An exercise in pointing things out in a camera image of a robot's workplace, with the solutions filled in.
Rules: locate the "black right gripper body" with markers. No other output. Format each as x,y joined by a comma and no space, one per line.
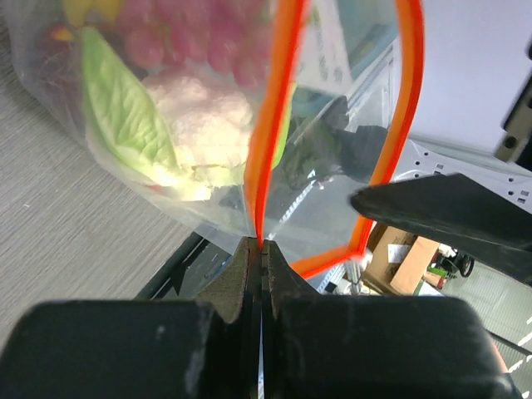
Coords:
515,146

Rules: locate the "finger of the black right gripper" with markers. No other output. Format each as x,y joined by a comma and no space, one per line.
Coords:
456,211

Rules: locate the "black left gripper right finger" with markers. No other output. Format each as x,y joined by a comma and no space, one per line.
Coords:
333,346

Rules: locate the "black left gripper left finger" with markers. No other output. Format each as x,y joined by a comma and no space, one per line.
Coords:
206,347

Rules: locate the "clear orange-zip plastic bag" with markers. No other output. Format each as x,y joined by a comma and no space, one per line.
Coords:
357,74

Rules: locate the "white cauliflower with leaves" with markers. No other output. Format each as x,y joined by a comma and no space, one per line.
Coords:
185,129

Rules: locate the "red grape bunch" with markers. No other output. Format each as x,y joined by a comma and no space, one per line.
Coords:
231,37

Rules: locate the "orange peach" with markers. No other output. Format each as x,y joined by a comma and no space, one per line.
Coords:
59,77

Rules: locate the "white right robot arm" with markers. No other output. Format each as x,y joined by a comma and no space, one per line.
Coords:
418,162

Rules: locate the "cardboard box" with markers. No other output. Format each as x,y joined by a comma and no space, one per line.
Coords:
399,260

